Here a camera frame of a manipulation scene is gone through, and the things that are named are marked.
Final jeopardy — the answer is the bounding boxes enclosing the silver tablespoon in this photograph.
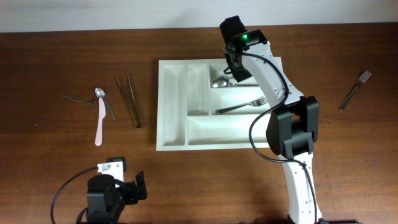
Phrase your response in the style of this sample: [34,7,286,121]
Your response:
[215,70,233,80]
[211,78,258,88]

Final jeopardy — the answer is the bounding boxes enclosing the silver fork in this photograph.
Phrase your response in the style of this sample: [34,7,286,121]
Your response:
[215,96,268,114]
[338,70,372,111]

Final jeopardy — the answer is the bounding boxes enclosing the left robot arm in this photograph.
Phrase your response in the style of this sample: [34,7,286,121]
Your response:
[76,171,147,224]

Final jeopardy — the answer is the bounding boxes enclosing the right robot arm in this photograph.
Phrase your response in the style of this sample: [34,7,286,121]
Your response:
[220,16,325,223]

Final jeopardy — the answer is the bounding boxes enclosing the pink plastic knife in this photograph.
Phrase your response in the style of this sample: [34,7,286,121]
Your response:
[95,98,106,146]

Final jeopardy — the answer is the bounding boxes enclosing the white plastic cutlery tray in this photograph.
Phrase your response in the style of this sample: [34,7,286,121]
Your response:
[156,58,269,151]

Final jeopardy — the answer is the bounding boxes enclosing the long metal tweezers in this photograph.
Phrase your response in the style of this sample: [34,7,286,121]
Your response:
[116,73,142,129]

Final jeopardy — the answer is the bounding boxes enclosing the small dark teaspoon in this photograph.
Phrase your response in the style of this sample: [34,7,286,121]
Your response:
[60,95,96,105]

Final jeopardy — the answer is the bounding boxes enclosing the silver teaspoon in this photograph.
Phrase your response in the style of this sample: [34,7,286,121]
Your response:
[95,88,116,120]

